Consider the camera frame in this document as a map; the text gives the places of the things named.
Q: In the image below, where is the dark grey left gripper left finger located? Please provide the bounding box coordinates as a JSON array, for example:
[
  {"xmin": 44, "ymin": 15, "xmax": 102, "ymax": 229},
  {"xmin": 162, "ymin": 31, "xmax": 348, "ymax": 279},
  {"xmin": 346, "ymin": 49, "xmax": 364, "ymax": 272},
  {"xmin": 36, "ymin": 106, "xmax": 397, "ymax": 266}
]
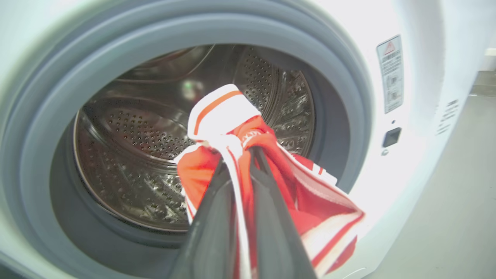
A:
[{"xmin": 169, "ymin": 159, "xmax": 236, "ymax": 279}]

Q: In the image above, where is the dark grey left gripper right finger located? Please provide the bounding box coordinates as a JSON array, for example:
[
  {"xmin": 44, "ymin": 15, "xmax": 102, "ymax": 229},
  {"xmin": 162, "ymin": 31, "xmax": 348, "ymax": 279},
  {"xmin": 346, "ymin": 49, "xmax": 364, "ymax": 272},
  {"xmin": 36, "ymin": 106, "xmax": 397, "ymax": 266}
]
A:
[{"xmin": 250, "ymin": 147, "xmax": 317, "ymax": 279}]

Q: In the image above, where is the red and white garment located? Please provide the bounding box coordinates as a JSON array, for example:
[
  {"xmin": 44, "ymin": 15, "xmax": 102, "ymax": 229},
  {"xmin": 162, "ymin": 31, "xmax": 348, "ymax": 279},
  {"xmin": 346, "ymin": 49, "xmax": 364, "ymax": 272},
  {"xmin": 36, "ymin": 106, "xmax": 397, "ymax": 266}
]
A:
[{"xmin": 173, "ymin": 84, "xmax": 365, "ymax": 279}]

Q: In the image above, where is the white washing machine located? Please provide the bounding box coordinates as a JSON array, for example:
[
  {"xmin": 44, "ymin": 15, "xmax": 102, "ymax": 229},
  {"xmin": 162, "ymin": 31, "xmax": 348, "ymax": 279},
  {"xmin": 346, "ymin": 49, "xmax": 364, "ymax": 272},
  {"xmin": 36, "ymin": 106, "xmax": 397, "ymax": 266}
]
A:
[{"xmin": 0, "ymin": 0, "xmax": 496, "ymax": 279}]

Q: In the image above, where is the perforated steel washer drum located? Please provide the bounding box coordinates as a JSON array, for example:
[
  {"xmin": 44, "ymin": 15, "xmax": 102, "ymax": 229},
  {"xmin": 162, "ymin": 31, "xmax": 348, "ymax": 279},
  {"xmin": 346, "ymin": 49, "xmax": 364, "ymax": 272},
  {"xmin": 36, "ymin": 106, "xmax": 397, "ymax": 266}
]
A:
[{"xmin": 73, "ymin": 44, "xmax": 315, "ymax": 233}]

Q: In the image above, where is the black door latch socket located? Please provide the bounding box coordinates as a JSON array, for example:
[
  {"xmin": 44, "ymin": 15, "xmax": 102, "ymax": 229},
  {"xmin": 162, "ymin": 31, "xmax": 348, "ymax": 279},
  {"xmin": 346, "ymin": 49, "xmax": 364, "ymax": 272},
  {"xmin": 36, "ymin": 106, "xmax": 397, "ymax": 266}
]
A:
[{"xmin": 382, "ymin": 127, "xmax": 402, "ymax": 148}]

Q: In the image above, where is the grey rubber door gasket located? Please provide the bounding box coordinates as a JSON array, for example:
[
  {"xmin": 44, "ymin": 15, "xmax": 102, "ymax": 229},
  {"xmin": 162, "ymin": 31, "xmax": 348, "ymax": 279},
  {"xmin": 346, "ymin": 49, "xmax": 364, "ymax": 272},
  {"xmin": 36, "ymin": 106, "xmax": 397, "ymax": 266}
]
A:
[{"xmin": 0, "ymin": 0, "xmax": 374, "ymax": 279}]

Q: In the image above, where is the warning label sticker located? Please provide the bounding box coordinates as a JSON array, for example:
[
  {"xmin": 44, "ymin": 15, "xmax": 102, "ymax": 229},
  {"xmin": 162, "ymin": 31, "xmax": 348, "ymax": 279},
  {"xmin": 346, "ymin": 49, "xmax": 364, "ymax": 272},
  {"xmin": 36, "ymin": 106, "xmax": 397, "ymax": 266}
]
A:
[{"xmin": 376, "ymin": 34, "xmax": 405, "ymax": 114}]

